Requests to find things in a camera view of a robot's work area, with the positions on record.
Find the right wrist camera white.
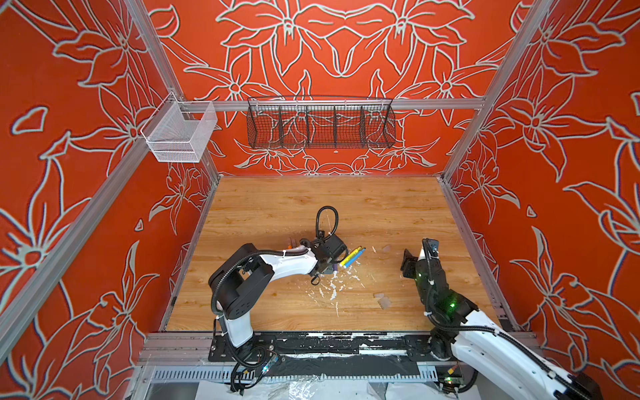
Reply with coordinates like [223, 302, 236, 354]
[423, 238, 439, 260]

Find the yellow pen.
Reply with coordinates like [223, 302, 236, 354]
[339, 246, 362, 268]

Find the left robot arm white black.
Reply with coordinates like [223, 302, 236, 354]
[208, 206, 348, 369]

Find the white cable duct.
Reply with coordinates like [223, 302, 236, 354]
[148, 360, 438, 384]

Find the black wire basket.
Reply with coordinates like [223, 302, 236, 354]
[246, 95, 397, 150]

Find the blue pen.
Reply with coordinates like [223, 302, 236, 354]
[345, 247, 366, 268]

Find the white wire basket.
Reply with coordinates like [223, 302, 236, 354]
[141, 93, 218, 163]

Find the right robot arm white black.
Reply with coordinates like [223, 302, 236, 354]
[400, 238, 603, 399]

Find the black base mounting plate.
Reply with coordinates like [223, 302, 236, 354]
[237, 331, 458, 363]

